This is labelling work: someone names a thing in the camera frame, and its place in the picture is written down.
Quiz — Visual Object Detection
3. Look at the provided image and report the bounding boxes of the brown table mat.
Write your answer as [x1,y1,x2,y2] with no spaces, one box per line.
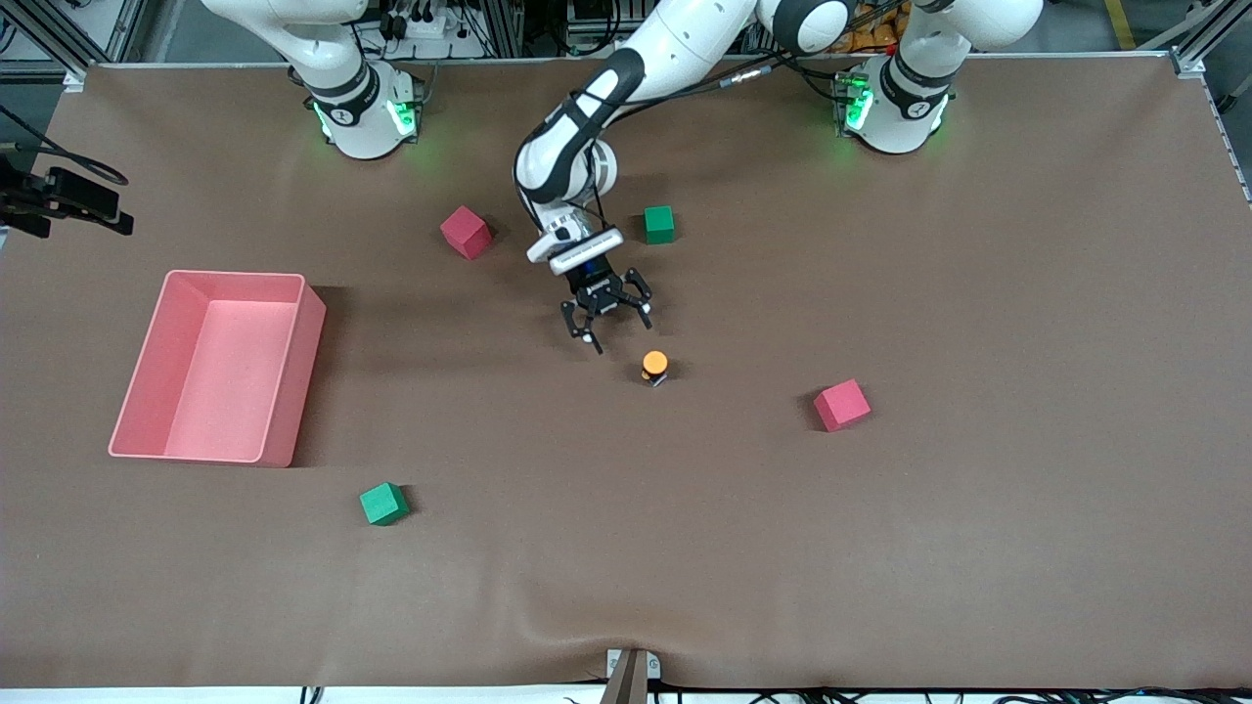
[0,54,1252,690]

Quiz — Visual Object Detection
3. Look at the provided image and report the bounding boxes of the pink plastic bin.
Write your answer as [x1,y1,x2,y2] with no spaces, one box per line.
[108,271,327,468]

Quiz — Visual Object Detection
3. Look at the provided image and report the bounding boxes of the orange snack bags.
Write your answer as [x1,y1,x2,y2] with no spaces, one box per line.
[846,0,911,56]

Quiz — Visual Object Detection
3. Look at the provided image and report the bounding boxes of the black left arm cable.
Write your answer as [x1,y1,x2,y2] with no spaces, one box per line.
[562,0,911,231]

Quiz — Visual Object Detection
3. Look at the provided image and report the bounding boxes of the white power strip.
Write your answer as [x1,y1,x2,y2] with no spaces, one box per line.
[377,5,461,42]

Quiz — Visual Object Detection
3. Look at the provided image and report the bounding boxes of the aluminium camera post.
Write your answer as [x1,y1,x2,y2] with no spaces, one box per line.
[605,648,662,704]

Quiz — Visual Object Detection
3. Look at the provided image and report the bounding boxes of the pink foam cube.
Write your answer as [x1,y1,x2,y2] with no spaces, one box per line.
[813,379,872,433]
[439,205,493,261]

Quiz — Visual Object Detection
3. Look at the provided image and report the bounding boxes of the aluminium frame profile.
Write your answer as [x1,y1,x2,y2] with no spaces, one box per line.
[0,0,148,92]
[1140,0,1252,201]

